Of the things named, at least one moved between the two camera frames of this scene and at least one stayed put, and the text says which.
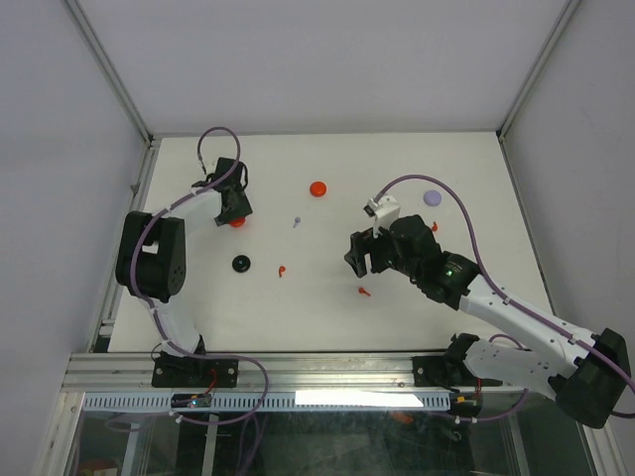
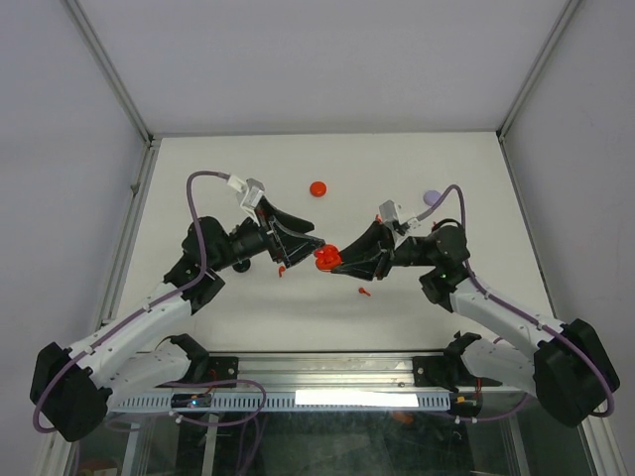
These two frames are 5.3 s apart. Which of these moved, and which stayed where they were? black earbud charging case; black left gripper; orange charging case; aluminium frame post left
Moved: black left gripper
Stayed: black earbud charging case; orange charging case; aluminium frame post left
